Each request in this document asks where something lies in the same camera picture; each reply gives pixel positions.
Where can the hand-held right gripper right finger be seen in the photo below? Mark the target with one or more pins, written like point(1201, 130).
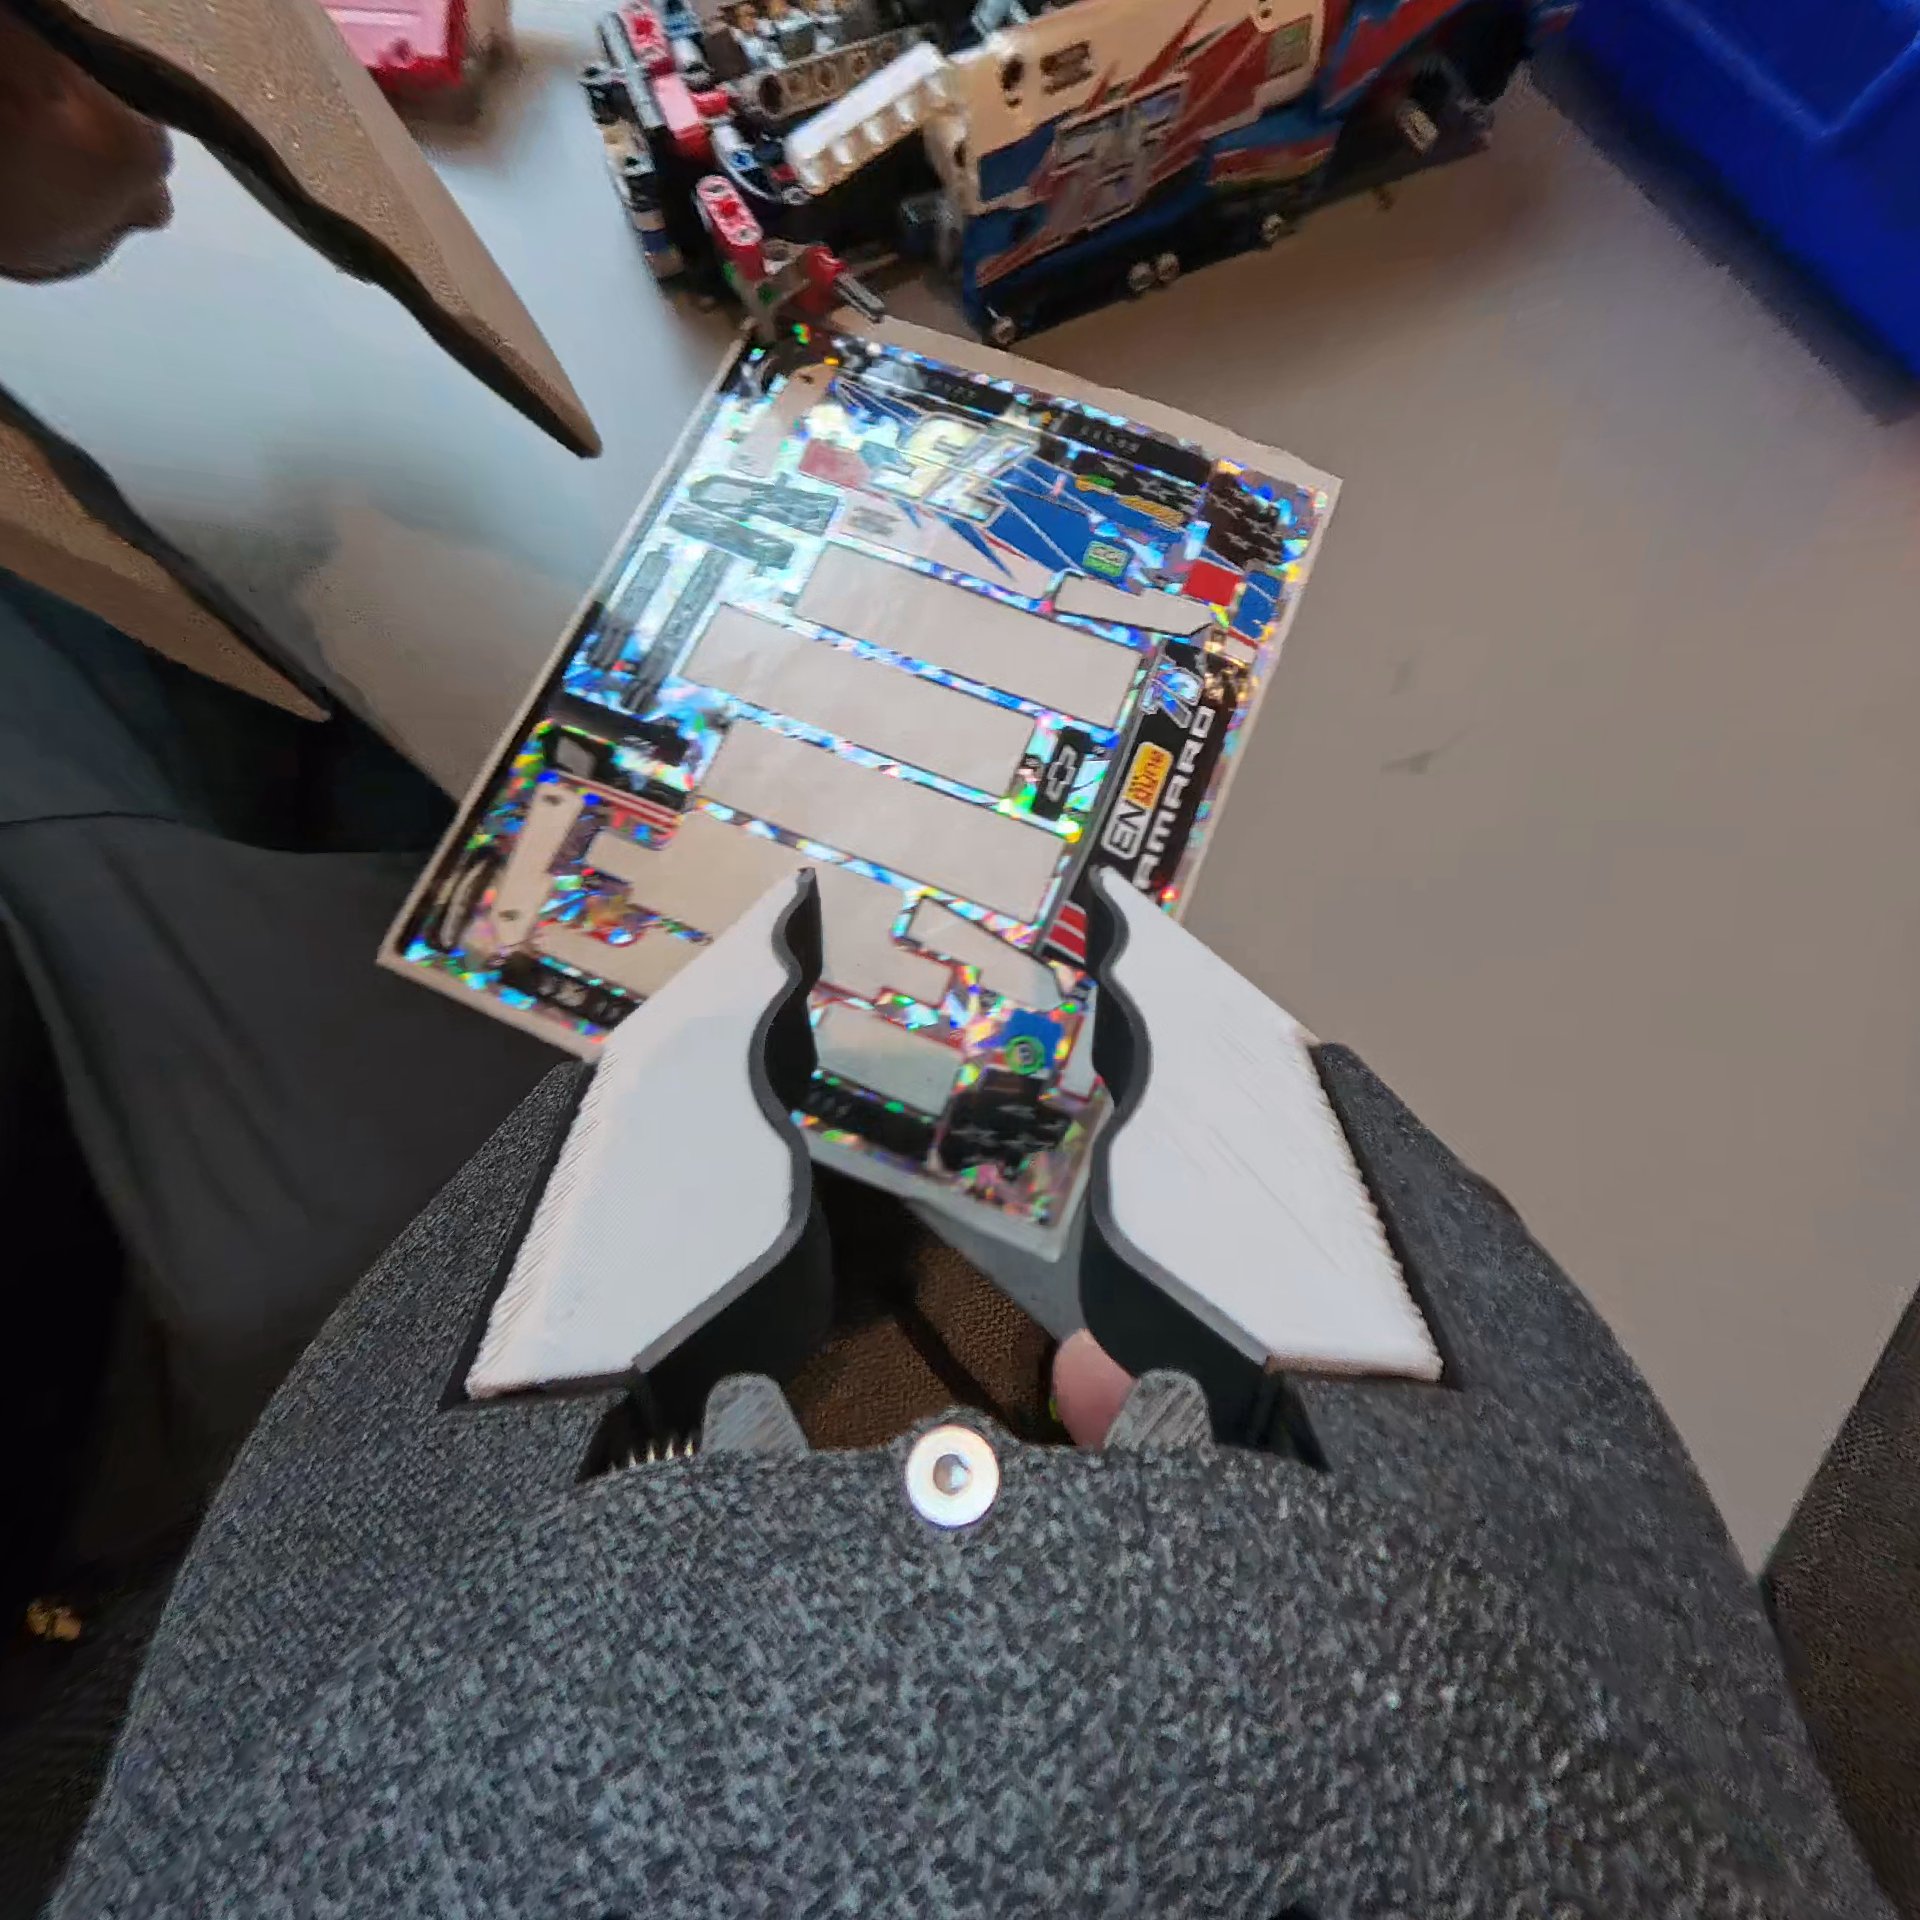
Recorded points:
point(1260, 1184)

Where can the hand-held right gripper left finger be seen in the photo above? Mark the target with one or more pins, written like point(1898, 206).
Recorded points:
point(661, 1184)

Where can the blue plastic bin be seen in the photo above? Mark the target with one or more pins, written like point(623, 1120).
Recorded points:
point(1771, 119)

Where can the grey desk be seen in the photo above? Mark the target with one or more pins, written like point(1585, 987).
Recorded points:
point(1577, 751)

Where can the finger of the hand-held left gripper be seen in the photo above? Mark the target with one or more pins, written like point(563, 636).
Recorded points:
point(301, 119)
point(91, 556)

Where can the holographic sticker sheet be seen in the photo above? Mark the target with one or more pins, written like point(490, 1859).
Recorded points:
point(901, 720)

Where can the red and white brick panel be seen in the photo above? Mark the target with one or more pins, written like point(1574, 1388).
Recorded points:
point(399, 38)

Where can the brick-built toy race car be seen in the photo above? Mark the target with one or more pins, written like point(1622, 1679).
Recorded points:
point(1142, 150)

